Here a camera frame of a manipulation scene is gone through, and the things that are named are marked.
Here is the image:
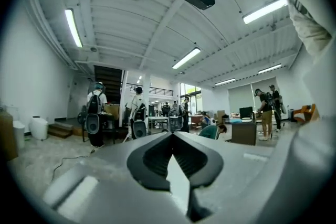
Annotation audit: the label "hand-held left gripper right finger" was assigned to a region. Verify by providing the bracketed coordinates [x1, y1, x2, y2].
[172, 131, 274, 224]

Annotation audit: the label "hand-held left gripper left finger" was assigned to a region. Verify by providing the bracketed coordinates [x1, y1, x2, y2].
[43, 131, 190, 224]

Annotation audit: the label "brown office desk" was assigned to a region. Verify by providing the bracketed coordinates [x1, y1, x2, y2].
[230, 119, 257, 146]

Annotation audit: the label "black computer monitor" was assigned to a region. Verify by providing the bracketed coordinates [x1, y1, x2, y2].
[239, 106, 254, 120]

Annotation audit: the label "black floor fan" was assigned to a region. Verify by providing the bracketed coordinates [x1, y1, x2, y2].
[132, 120, 148, 139]
[84, 113, 101, 135]

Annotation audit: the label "wooden steps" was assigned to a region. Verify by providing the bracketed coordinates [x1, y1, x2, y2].
[47, 122, 79, 139]

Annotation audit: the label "white folding table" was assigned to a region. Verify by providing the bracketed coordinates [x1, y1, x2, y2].
[148, 115, 170, 130]

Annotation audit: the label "ceiling tube light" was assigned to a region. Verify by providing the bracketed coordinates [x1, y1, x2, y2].
[214, 78, 236, 86]
[242, 0, 289, 25]
[258, 63, 282, 74]
[64, 8, 83, 48]
[172, 47, 202, 70]

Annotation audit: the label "white toilet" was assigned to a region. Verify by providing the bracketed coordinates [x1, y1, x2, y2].
[28, 116, 49, 141]

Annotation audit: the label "white waste bin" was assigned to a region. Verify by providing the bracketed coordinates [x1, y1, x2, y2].
[12, 120, 26, 150]

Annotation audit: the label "dark staircase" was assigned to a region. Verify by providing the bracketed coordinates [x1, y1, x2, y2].
[93, 65, 124, 104]

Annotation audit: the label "black balcony railing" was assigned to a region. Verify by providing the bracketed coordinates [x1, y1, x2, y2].
[125, 83, 175, 97]

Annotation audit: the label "brown cardboard box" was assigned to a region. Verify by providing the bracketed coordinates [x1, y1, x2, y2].
[0, 109, 18, 162]

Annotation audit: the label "black floor cable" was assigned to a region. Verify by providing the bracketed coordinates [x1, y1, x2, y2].
[51, 148, 96, 182]

